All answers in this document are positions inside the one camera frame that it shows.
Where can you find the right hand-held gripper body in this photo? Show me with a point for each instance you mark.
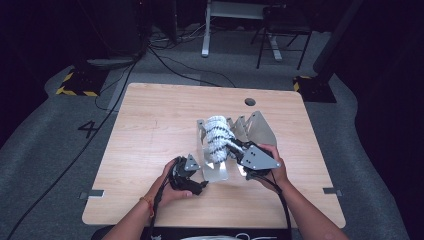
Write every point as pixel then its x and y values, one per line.
pixel 256 160

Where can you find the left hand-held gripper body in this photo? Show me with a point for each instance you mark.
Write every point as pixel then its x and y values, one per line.
pixel 181 175

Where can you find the white black striped cloth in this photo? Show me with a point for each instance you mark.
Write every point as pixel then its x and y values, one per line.
pixel 218 140

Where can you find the expandable metal divider rack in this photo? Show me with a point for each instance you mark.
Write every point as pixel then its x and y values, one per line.
pixel 256 130

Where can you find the person's left hand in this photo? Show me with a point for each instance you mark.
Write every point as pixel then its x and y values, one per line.
pixel 166 193

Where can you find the person's right hand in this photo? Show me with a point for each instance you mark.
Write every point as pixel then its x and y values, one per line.
pixel 278 176

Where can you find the person's dark printed clothing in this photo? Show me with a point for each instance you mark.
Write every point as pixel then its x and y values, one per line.
pixel 173 234

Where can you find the grey tape strip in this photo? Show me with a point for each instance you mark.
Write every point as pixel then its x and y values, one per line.
pixel 331 191
pixel 91 194

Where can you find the black folding chair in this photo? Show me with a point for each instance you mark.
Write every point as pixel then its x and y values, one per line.
pixel 286 23

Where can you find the grey flat stand base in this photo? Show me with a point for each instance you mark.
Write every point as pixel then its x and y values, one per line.
pixel 111 62

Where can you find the black yellow striped stand base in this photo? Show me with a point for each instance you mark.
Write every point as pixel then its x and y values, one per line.
pixel 80 83

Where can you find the black post with striped base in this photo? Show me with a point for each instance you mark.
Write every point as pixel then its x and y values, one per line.
pixel 316 88

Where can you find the white desk frame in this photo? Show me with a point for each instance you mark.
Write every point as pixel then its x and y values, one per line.
pixel 206 33

